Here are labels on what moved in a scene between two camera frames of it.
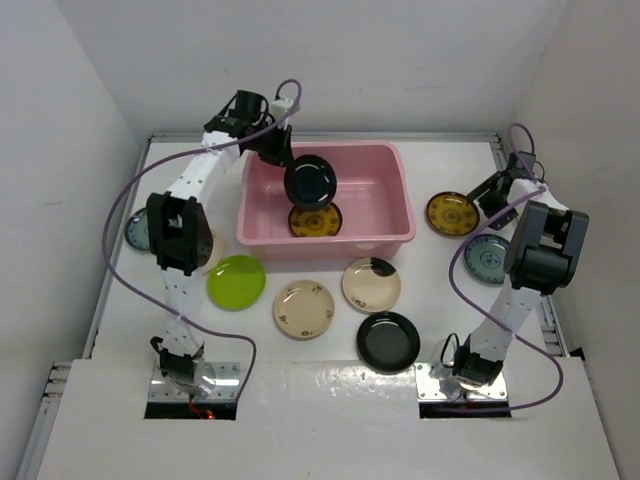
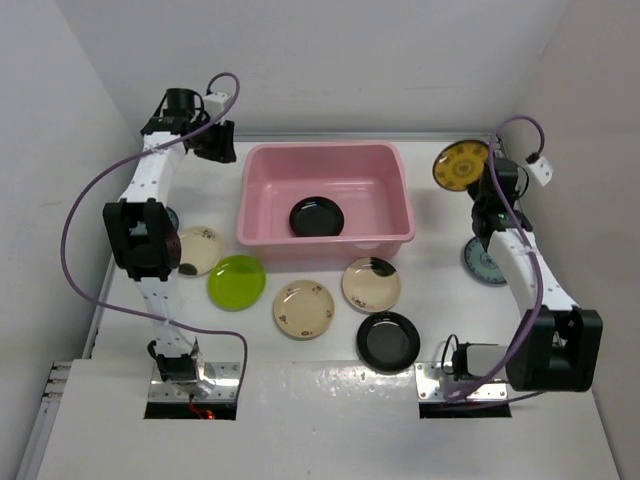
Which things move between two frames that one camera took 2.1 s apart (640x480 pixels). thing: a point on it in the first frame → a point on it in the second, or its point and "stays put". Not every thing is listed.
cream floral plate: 304,310 stays put
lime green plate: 236,283 stays put
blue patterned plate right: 485,255 stays put
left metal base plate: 227,387 stays put
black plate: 310,182 → 316,217
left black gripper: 281,153 → 223,151
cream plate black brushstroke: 371,284 stays put
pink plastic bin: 371,194 stays put
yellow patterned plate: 452,213 → 459,164
